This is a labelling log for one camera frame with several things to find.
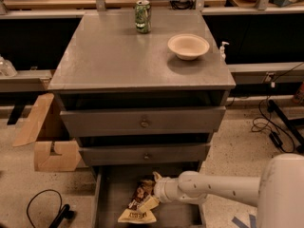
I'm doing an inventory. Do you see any grey bottom drawer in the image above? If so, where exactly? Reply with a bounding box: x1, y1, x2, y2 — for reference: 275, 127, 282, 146
92, 162, 206, 228

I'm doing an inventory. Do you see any grey drawer cabinet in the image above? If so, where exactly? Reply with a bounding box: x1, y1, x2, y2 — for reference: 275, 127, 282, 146
47, 10, 237, 173

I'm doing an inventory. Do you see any black cable on floor left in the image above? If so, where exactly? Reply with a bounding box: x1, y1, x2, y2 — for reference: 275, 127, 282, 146
26, 189, 76, 228

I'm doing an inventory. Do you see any white pump dispenser bottle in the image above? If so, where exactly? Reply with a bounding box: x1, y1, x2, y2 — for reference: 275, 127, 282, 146
219, 41, 230, 61

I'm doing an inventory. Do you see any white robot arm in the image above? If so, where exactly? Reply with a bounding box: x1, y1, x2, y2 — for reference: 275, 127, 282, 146
138, 154, 304, 228

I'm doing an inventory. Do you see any green soda can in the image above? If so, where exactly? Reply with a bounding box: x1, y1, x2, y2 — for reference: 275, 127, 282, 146
135, 0, 151, 33

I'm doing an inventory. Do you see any black cable on floor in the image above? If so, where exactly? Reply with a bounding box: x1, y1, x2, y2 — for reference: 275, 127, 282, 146
250, 62, 304, 154
26, 189, 76, 228

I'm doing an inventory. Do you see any clear plastic container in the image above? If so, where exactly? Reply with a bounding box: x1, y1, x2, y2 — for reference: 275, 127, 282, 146
0, 56, 17, 77

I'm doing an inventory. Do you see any white paper bowl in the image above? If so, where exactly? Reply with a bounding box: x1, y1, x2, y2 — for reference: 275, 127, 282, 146
167, 34, 210, 61

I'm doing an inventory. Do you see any grey drawer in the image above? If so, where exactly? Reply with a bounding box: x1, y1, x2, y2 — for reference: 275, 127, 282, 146
79, 133, 210, 166
61, 90, 227, 137
92, 162, 206, 228

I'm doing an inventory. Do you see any grey middle drawer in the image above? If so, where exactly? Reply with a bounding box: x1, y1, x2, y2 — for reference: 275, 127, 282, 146
79, 133, 210, 166

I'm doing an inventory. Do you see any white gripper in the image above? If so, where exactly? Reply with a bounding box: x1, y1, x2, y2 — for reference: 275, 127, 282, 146
138, 172, 179, 213

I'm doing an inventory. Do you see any brown chip bag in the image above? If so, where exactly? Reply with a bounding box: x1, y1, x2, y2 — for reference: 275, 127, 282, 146
118, 180, 160, 224

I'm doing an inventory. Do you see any black cable on floor right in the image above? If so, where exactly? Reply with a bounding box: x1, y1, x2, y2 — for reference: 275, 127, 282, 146
250, 62, 304, 154

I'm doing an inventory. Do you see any grey top drawer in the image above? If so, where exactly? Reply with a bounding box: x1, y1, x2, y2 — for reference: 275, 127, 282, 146
61, 90, 227, 137

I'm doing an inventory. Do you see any cardboard box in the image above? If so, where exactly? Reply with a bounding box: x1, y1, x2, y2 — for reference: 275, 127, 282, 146
12, 93, 85, 172

